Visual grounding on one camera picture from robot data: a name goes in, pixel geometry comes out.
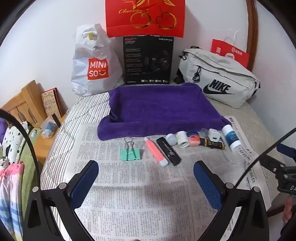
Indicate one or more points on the grey waist bag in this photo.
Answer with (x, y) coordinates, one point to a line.
(219, 69)

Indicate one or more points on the black stick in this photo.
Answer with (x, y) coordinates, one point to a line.
(56, 120)

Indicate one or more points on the red gift bag gold print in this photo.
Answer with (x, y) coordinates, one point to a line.
(120, 23)

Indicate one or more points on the white blue balm bottle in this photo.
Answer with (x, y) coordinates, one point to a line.
(231, 139)

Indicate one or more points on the patterned book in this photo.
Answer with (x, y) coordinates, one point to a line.
(49, 102)

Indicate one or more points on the small lavender cap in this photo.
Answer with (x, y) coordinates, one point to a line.
(171, 139)

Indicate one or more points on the purple towel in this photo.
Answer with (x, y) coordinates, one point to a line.
(157, 109)

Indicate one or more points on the white tape roll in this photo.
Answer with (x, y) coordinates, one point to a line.
(182, 139)

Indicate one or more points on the brown lighter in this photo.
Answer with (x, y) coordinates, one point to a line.
(212, 144)

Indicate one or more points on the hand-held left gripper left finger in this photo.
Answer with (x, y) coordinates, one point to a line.
(84, 183)

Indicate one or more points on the black rectangular case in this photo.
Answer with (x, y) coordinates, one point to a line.
(168, 153)

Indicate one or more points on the wooden headboard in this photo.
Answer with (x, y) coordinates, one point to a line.
(25, 104)

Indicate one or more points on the green blanket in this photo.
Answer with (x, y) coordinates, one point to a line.
(25, 157)

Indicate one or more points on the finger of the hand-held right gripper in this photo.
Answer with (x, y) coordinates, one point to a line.
(272, 163)
(288, 151)

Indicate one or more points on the person's right hand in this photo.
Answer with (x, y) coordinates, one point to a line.
(290, 208)

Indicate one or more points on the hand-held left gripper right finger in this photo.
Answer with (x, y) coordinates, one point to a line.
(208, 183)

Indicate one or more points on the pink round tin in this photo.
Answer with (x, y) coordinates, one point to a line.
(193, 140)

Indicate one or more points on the newspaper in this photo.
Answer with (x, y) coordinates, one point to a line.
(138, 197)

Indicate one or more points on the wooden nightstand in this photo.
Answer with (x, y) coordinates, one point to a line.
(46, 148)

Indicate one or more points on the white floral cloth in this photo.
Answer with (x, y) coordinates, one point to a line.
(13, 136)

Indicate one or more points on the pink cartoon cloth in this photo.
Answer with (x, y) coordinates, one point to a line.
(11, 185)

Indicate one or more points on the small clear container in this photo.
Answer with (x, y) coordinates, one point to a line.
(204, 132)

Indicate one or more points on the white charger plug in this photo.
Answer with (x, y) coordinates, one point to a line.
(214, 135)

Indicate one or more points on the translucent box blue contents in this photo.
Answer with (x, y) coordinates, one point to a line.
(48, 133)

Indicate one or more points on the white plastic shopping bag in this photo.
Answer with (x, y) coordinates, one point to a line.
(97, 46)

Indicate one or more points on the curved wooden frame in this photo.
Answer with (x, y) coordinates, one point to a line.
(252, 23)

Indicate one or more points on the pink highlighter pen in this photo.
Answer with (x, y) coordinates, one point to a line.
(153, 150)

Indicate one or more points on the green binder clip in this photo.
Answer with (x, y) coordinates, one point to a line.
(130, 154)

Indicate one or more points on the black headphone box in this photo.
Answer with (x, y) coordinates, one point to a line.
(138, 58)

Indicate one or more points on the purple plush cloth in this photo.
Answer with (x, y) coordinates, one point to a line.
(2, 127)

